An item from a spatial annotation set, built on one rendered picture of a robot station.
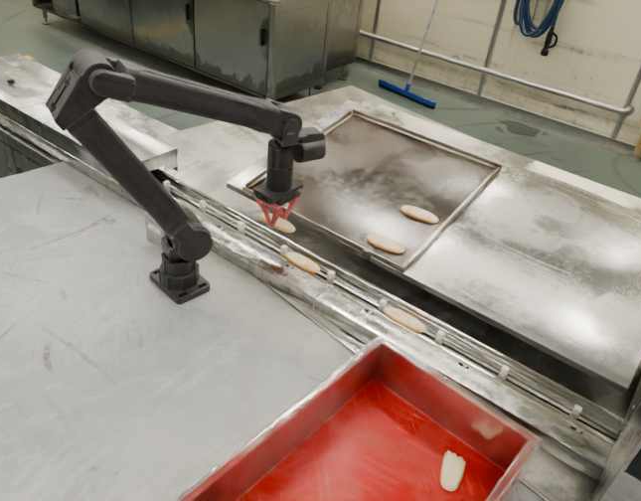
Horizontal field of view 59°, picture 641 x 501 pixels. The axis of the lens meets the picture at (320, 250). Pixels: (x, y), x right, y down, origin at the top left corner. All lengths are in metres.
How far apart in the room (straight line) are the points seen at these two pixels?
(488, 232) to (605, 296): 0.29
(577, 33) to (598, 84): 0.40
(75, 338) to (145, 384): 0.19
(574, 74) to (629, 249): 3.40
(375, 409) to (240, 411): 0.24
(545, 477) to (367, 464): 0.30
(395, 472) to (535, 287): 0.54
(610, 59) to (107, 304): 4.08
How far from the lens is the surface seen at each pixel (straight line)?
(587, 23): 4.75
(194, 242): 1.19
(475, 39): 5.04
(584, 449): 1.11
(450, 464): 1.03
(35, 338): 1.24
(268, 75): 4.07
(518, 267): 1.36
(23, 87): 2.13
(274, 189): 1.25
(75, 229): 1.53
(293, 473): 0.98
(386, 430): 1.05
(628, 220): 1.59
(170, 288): 1.27
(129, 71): 1.02
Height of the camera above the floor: 1.65
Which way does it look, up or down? 36 degrees down
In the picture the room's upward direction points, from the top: 7 degrees clockwise
